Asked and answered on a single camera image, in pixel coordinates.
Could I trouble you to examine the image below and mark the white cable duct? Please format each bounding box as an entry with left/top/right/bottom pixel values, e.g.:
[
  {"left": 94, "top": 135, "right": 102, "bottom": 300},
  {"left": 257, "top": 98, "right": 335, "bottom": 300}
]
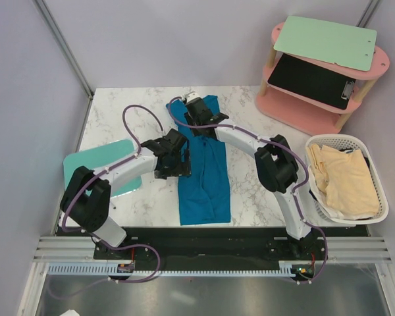
[{"left": 47, "top": 262, "right": 296, "bottom": 277}]

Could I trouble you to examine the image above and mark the aluminium frame post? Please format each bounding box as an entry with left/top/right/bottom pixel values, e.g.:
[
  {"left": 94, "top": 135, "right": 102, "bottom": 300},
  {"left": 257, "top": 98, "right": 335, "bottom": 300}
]
[
  {"left": 32, "top": 0, "right": 95, "bottom": 99},
  {"left": 356, "top": 0, "right": 379, "bottom": 28}
]

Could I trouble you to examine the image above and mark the aluminium frame post right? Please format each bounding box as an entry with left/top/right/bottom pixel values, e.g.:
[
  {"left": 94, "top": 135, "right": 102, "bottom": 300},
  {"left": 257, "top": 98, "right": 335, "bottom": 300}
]
[{"left": 356, "top": 0, "right": 379, "bottom": 28}]

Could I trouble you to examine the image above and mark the pink three tier shelf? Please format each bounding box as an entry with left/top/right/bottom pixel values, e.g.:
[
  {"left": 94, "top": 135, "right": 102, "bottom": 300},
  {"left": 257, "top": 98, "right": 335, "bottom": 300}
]
[{"left": 256, "top": 21, "right": 390, "bottom": 135}]

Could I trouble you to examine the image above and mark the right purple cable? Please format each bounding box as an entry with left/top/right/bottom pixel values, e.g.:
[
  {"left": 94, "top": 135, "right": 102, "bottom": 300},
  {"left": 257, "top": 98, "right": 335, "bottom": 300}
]
[{"left": 168, "top": 95, "right": 329, "bottom": 286}]

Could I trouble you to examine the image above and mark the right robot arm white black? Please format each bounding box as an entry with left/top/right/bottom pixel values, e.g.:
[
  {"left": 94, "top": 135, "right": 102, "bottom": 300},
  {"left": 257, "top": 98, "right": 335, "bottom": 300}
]
[{"left": 183, "top": 93, "right": 312, "bottom": 259}]

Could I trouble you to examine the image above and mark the purple cable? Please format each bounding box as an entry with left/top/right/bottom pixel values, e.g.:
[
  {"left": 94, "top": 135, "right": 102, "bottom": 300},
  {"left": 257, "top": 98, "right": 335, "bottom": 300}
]
[
  {"left": 168, "top": 95, "right": 329, "bottom": 286},
  {"left": 47, "top": 104, "right": 164, "bottom": 300}
]

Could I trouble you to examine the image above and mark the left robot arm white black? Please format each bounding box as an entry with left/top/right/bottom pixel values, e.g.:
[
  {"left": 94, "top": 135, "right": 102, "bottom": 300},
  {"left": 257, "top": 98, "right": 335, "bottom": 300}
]
[{"left": 60, "top": 129, "right": 191, "bottom": 259}]

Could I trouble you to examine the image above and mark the aluminium extrusion rail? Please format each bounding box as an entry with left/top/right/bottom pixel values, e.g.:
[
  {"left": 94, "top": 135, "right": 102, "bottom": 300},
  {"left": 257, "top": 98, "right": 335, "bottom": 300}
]
[{"left": 34, "top": 236, "right": 392, "bottom": 264}]

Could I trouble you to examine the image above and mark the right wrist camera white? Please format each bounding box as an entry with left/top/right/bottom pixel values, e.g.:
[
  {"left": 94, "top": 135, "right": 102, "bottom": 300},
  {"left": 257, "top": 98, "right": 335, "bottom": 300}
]
[{"left": 182, "top": 92, "right": 201, "bottom": 104}]

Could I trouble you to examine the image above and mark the black clipboard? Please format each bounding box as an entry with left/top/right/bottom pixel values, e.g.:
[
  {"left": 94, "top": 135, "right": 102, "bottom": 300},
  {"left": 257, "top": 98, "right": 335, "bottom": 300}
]
[{"left": 267, "top": 54, "right": 356, "bottom": 110}]

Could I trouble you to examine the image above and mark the white laundry basket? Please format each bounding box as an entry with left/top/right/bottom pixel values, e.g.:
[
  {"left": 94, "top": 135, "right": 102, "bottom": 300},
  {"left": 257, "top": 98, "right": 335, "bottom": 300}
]
[{"left": 305, "top": 134, "right": 388, "bottom": 226}]

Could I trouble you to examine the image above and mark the white paper scrap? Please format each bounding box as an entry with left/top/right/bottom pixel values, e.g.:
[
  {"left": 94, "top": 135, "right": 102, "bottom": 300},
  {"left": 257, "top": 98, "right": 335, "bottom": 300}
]
[{"left": 60, "top": 309, "right": 80, "bottom": 316}]

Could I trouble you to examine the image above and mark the aluminium frame post left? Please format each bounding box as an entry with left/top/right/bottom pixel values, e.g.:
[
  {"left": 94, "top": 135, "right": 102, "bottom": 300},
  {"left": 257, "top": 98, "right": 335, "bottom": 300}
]
[{"left": 32, "top": 0, "right": 95, "bottom": 99}]

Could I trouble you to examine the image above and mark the blue t shirt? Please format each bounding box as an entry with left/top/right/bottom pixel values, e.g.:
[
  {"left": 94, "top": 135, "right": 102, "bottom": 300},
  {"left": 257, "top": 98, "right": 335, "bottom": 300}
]
[{"left": 166, "top": 100, "right": 231, "bottom": 225}]

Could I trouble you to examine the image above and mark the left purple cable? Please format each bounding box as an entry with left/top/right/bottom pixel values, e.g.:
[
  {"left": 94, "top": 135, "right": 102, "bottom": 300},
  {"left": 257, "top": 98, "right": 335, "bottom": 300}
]
[{"left": 47, "top": 104, "right": 164, "bottom": 300}]

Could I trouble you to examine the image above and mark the beige t shirt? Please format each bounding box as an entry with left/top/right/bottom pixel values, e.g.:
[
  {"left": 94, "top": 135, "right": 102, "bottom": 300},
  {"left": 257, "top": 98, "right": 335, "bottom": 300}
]
[{"left": 306, "top": 144, "right": 380, "bottom": 220}]

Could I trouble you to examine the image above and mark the green board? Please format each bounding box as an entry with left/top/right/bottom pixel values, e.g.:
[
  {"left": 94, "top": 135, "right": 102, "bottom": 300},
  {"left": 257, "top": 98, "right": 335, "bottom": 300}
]
[{"left": 274, "top": 16, "right": 377, "bottom": 71}]

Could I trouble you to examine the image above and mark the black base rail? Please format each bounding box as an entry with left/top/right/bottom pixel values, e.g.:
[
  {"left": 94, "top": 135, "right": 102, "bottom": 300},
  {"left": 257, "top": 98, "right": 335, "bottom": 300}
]
[{"left": 55, "top": 226, "right": 371, "bottom": 273}]

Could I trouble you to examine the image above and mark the teal cutting board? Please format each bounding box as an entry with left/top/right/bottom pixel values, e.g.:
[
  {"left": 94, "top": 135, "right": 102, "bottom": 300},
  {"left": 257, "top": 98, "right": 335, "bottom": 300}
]
[{"left": 63, "top": 139, "right": 134, "bottom": 189}]

